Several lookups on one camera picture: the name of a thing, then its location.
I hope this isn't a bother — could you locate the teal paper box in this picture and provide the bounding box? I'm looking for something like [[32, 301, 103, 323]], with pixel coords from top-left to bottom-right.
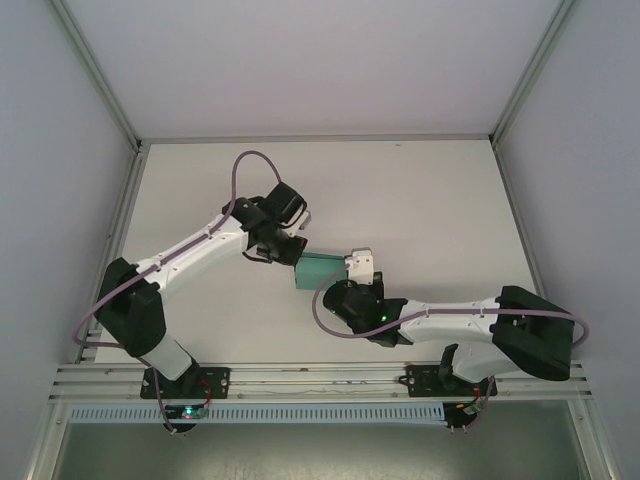
[[293, 252, 351, 292]]

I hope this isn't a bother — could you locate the circuit board with green light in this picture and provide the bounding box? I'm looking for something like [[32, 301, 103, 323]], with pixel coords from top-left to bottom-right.
[[164, 405, 209, 421]]

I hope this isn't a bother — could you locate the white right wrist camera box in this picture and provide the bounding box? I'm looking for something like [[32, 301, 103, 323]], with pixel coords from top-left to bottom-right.
[[343, 245, 376, 287]]

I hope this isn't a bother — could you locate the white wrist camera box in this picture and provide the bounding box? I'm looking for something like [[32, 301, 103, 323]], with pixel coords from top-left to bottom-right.
[[343, 245, 376, 287], [289, 209, 314, 234]]

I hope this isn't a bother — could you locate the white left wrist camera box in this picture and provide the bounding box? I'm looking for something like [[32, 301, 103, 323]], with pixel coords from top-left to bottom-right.
[[289, 209, 314, 234]]

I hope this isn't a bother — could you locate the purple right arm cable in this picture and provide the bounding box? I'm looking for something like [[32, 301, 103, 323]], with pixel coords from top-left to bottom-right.
[[311, 264, 593, 435]]

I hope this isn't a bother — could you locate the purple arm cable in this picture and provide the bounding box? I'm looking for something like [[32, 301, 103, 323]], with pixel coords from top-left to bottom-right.
[[72, 150, 284, 435], [311, 264, 593, 435]]

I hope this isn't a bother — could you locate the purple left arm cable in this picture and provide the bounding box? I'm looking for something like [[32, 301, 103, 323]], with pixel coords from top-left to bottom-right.
[[72, 150, 284, 435]]

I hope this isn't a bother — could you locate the aluminium mounting rail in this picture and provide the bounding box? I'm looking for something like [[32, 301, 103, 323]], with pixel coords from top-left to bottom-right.
[[48, 358, 596, 404]]

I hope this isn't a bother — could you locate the aluminium frame crossbar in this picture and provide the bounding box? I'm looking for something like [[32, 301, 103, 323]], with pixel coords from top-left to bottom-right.
[[137, 132, 495, 145]]

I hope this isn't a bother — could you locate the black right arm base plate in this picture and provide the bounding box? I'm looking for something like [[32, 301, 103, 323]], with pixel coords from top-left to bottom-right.
[[404, 364, 497, 400]]

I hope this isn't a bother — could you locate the white slotted cable duct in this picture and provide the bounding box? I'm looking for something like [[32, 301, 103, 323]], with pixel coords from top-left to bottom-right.
[[67, 403, 447, 426]]

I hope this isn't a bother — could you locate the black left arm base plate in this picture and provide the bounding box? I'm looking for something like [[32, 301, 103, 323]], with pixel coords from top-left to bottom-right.
[[139, 365, 232, 401]]

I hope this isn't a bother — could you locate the aluminium table side rail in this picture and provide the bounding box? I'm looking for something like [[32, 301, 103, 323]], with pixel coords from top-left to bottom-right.
[[74, 143, 147, 364], [491, 142, 567, 362]]

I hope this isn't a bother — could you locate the aluminium frame post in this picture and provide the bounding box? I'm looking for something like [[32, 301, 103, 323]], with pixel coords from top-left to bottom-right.
[[489, 0, 579, 147], [48, 0, 144, 150]]

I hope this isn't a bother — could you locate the aluminium frame leg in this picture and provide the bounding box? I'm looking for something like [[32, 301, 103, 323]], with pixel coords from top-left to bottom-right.
[[569, 399, 617, 480], [23, 402, 70, 480]]

